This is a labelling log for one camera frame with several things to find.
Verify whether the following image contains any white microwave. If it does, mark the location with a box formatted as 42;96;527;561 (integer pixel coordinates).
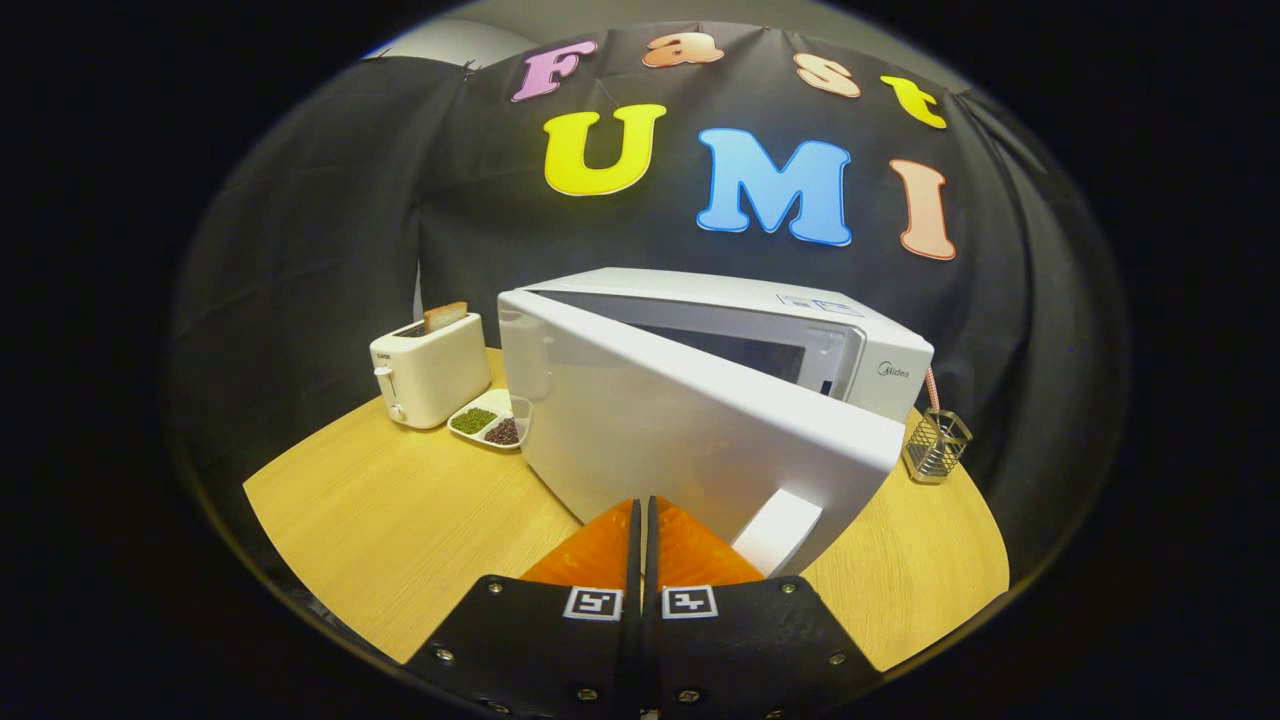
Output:
497;267;936;579

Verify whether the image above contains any metal wire mesh holder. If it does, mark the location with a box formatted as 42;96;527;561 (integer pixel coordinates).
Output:
902;408;974;485

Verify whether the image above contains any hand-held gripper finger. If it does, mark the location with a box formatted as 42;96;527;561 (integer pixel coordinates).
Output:
405;497;643;720
645;495;886;720

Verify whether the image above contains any white divided dish with beans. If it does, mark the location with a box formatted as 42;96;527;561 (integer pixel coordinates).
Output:
447;388;533;451

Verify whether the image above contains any white toaster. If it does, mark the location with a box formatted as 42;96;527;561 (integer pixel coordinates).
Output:
369;302;493;431

